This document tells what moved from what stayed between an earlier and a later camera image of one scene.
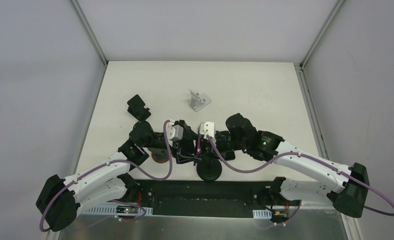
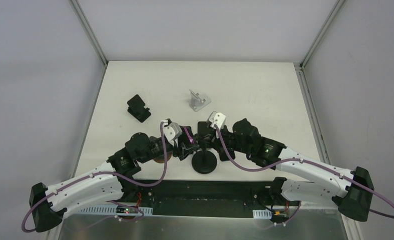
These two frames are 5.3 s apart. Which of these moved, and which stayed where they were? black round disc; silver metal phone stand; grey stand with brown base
Moved: black round disc
Stayed: grey stand with brown base; silver metal phone stand
